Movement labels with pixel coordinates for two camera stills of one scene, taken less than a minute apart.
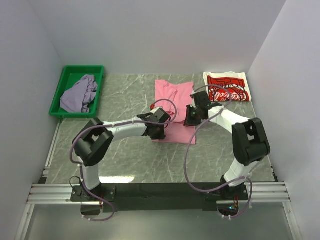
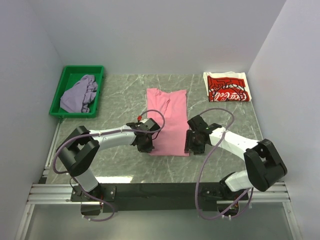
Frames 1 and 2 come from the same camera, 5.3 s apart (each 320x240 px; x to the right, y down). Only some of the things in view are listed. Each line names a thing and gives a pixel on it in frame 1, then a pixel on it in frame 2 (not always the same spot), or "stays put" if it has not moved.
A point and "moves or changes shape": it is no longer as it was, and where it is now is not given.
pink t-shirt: (175, 98) moves or changes shape
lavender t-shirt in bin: (77, 98) stays put
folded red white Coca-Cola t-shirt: (227, 86) stays put
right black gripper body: (193, 117) to (193, 143)
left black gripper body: (159, 134) to (147, 146)
